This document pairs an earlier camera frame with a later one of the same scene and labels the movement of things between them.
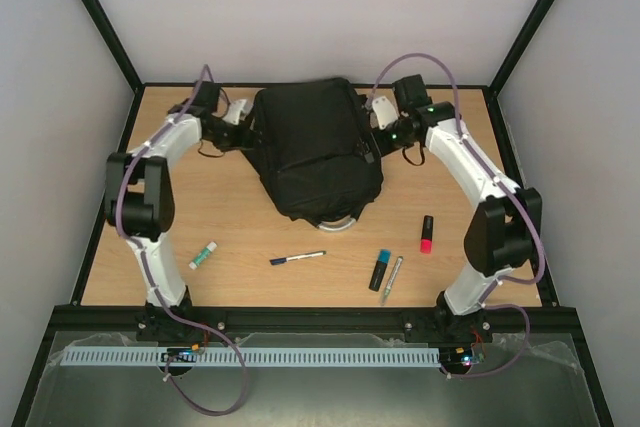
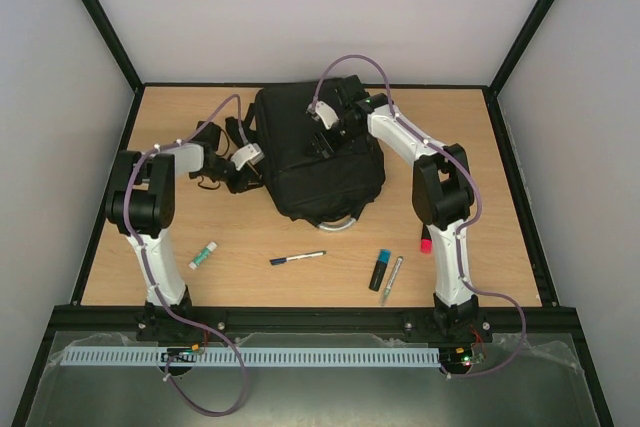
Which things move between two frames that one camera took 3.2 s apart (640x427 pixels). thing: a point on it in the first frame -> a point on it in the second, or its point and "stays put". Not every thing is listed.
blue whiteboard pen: (284, 259) stays put
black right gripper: (376, 141) -> (323, 144)
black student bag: (316, 143) stays put
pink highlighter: (426, 242) stays put
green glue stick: (200, 257) stays put
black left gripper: (242, 141) -> (248, 175)
